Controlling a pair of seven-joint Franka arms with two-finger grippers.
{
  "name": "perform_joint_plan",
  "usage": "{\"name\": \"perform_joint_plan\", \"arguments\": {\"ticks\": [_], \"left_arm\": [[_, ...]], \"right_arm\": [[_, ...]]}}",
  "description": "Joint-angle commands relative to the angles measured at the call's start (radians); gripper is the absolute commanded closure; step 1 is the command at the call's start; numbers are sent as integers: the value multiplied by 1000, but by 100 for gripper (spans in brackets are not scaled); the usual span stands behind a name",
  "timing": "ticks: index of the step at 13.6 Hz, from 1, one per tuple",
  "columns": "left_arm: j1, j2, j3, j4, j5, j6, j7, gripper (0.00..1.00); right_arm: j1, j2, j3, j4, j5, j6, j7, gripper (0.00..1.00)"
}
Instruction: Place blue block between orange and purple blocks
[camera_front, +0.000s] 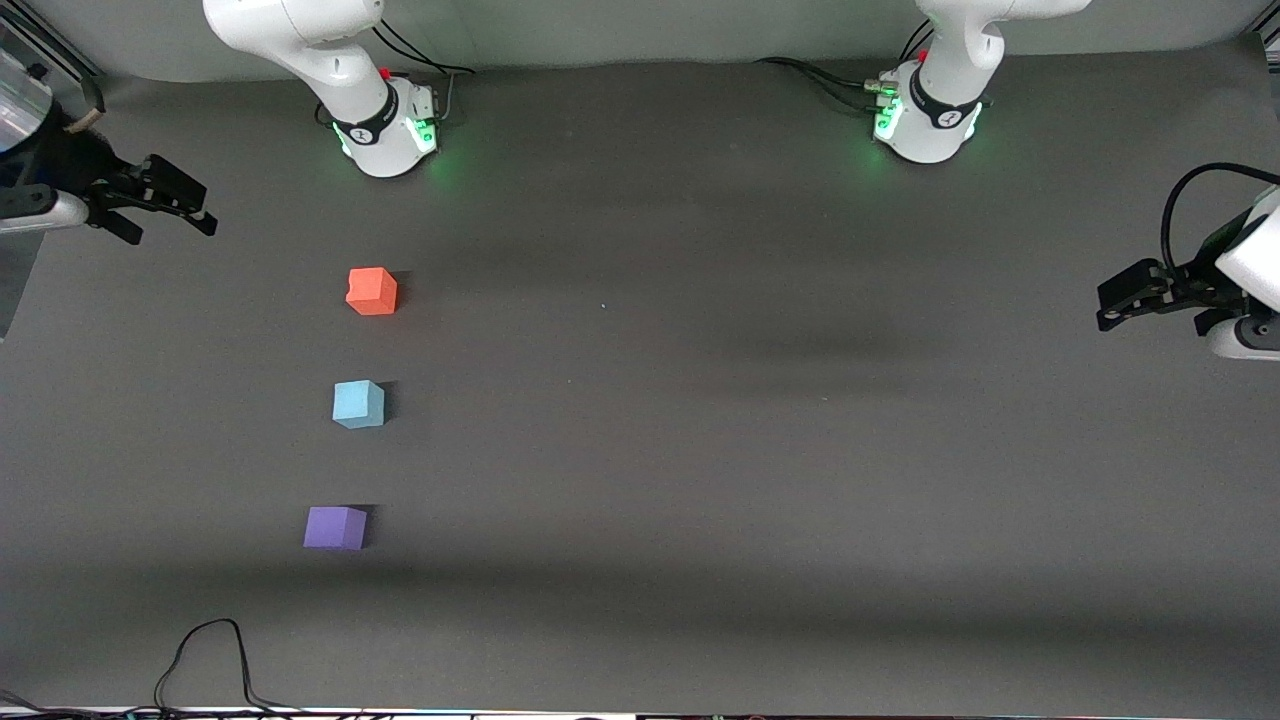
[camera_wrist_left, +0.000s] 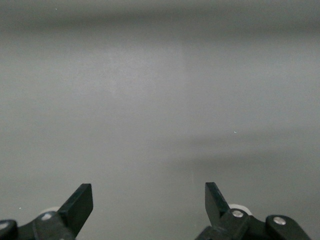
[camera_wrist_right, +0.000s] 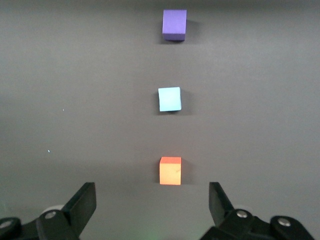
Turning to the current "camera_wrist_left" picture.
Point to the dark grey table mat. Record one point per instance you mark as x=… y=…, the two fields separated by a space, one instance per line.
x=150 y=100

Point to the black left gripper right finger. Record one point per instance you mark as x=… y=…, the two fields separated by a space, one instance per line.
x=215 y=205

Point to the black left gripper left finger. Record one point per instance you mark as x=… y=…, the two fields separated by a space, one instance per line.
x=77 y=207

